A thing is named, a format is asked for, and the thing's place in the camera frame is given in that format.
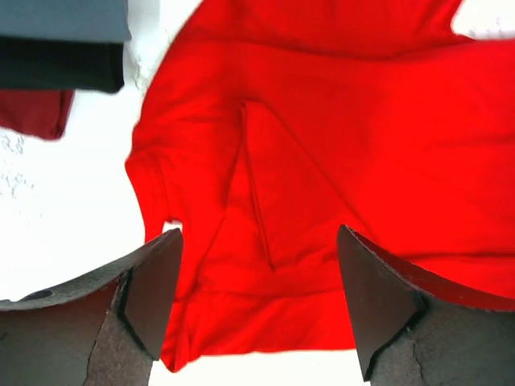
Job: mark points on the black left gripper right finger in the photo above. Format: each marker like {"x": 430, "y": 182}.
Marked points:
{"x": 414, "y": 327}

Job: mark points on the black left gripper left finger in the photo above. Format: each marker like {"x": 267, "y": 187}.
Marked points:
{"x": 105, "y": 327}

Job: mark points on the bright red t shirt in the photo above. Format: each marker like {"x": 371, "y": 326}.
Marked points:
{"x": 270, "y": 124}

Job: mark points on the folded dark red t shirt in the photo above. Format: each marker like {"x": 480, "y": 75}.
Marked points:
{"x": 37, "y": 113}

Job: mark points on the folded black t shirt lower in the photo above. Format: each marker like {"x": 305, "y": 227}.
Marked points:
{"x": 38, "y": 64}

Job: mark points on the folded grey t shirt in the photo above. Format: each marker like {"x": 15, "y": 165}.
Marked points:
{"x": 85, "y": 21}

